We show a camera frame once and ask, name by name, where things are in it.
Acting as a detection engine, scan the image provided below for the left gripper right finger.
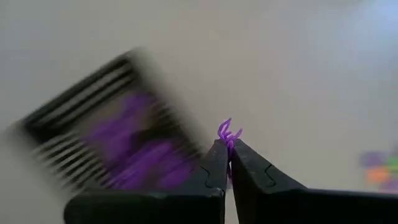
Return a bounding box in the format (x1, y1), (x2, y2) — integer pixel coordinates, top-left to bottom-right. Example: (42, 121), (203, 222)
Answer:
(231, 138), (308, 224)

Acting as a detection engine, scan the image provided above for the black plastic basket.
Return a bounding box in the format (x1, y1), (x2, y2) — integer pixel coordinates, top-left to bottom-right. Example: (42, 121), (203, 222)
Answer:
(4, 47), (214, 202)

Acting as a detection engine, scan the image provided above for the gray table mat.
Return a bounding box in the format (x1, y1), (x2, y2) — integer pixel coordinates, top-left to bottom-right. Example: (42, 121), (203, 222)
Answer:
(0, 0), (398, 224)

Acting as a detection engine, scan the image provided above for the orange plastic spider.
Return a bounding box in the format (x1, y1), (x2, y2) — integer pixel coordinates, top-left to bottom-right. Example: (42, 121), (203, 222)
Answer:
(366, 167), (391, 185)

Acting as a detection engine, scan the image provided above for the purple plastic spider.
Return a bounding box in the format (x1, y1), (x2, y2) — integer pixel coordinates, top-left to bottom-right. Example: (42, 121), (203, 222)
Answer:
(379, 179), (398, 194)
(359, 151), (388, 169)
(155, 167), (195, 190)
(119, 91), (156, 122)
(216, 117), (244, 189)
(85, 119), (141, 153)
(130, 141), (187, 174)

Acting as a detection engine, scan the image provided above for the green plastic toy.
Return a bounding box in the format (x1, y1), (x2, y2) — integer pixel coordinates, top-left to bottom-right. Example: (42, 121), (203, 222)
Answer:
(386, 155), (398, 171)

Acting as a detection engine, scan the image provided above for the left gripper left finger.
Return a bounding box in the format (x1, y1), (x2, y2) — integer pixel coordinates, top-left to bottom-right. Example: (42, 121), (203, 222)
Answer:
(178, 139), (229, 224)

